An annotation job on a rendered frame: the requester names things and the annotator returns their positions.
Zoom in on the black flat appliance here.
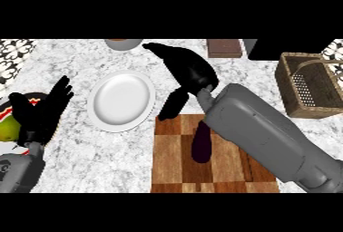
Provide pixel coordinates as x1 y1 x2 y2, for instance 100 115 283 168
247 38 336 62

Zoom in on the white oval plate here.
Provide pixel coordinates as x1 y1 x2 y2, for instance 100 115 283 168
86 70 157 133

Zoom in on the brown wooden cutting board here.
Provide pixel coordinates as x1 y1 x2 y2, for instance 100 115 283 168
150 113 281 194

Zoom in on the grey round pot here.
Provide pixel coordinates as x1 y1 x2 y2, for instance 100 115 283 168
105 38 145 52

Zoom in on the green pear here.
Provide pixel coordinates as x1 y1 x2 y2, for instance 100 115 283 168
0 115 23 143

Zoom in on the dark purple eggplant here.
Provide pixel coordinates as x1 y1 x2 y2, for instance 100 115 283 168
191 120 213 164

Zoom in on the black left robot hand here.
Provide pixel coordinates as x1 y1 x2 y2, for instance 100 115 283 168
8 75 76 146

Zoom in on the brown wicker basket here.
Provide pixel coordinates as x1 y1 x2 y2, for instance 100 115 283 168
274 52 343 120

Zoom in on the black white patterned tile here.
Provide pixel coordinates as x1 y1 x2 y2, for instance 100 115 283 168
321 38 343 82
0 38 37 85

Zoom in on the red patterned bowl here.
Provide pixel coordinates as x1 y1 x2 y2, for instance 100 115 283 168
0 92 51 149

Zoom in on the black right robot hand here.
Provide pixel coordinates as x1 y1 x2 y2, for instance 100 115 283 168
141 43 222 121

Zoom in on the brown wooden block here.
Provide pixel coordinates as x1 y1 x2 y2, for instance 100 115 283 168
206 38 244 59

